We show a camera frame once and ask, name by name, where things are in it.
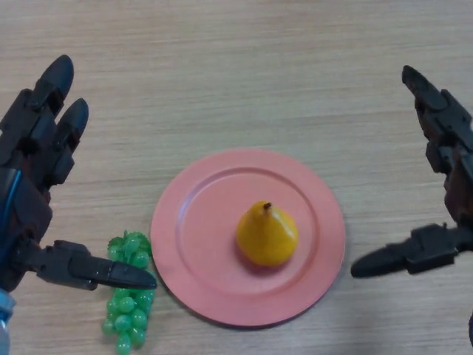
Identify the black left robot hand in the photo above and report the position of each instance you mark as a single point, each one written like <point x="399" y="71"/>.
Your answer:
<point x="22" y="211"/>

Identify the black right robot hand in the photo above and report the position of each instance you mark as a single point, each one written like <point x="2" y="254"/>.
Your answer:
<point x="447" y="122"/>

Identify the yellow pear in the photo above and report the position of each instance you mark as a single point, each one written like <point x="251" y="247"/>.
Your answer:
<point x="266" y="236"/>

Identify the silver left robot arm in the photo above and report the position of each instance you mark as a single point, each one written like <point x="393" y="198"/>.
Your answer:
<point x="4" y="321"/>

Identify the pink round plate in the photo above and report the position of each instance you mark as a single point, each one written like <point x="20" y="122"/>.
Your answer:
<point x="207" y="240"/>

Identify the green grape bunch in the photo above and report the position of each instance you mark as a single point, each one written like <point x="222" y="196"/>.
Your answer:
<point x="125" y="318"/>

